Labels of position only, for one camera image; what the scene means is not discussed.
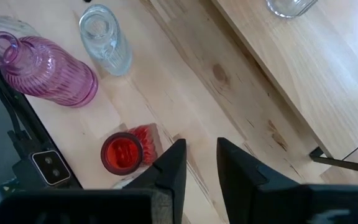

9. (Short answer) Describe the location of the large pink ribbed bottle vase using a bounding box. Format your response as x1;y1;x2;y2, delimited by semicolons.
0;30;99;108

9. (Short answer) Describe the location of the clear ribbed cylinder vase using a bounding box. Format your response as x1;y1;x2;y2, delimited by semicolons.
78;4;133;77

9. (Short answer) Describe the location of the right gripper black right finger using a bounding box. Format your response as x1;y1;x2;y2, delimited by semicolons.
216;138;358;224

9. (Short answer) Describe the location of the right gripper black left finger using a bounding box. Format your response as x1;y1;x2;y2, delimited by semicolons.
0;139;188;224

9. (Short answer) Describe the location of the red square-base glass vase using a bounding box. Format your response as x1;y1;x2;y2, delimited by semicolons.
100;123;158;176

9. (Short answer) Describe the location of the clear glass vase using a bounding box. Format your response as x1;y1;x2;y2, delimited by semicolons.
265;0;319;19

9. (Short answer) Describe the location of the table-level camera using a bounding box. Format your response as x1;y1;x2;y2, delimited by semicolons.
31;149;72;187

